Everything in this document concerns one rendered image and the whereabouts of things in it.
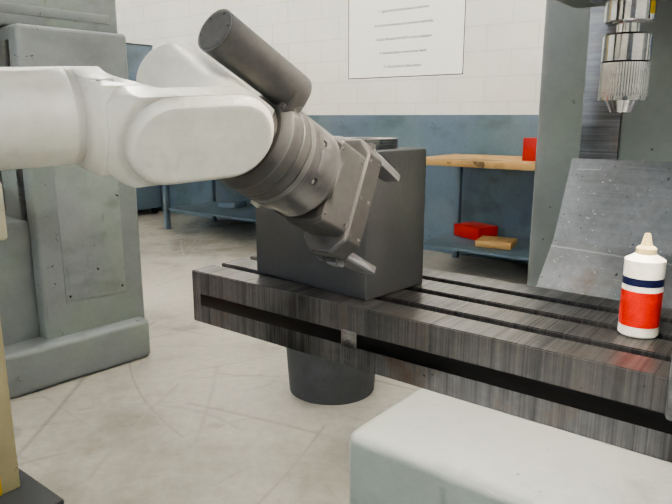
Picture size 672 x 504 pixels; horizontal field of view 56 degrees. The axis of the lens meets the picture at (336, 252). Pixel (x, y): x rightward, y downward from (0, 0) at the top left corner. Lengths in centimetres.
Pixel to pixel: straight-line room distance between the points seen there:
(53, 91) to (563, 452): 52
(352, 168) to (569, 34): 62
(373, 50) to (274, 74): 550
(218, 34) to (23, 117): 14
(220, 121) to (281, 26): 629
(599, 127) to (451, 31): 453
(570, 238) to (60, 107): 83
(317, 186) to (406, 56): 527
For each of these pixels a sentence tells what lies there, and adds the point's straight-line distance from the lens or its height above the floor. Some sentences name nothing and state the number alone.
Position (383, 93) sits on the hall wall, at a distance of 590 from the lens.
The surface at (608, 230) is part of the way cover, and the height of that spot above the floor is 101.
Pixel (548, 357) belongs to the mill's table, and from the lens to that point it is 67.
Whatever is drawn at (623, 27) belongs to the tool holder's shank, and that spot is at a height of 127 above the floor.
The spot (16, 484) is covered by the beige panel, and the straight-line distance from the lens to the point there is 235.
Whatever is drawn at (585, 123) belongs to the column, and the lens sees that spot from 112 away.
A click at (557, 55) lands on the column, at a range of 115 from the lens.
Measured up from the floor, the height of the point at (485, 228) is 33.
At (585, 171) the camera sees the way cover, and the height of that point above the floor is 110.
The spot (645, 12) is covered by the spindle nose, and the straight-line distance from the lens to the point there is 72.
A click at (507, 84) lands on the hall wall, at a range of 534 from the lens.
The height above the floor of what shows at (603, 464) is 88.
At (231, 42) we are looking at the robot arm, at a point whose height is 124.
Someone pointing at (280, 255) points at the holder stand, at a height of 99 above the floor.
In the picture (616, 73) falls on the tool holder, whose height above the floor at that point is 123.
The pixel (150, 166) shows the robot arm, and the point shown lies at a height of 115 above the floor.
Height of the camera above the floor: 119
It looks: 12 degrees down
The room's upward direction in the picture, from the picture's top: straight up
